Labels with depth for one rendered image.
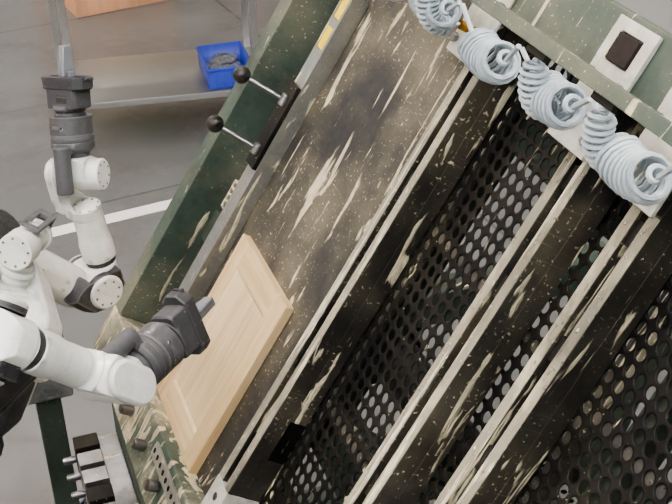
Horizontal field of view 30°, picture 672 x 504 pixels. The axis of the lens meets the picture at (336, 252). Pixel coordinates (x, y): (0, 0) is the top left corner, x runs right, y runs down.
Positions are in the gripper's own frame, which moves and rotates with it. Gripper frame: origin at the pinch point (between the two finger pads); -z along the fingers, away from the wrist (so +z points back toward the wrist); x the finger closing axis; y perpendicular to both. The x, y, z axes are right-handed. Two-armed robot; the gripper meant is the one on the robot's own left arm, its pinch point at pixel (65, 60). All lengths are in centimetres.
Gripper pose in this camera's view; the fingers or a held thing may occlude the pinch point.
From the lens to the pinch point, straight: 259.8
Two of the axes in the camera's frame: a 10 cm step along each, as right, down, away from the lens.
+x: 7.8, 1.2, -6.1
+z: 0.4, 9.7, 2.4
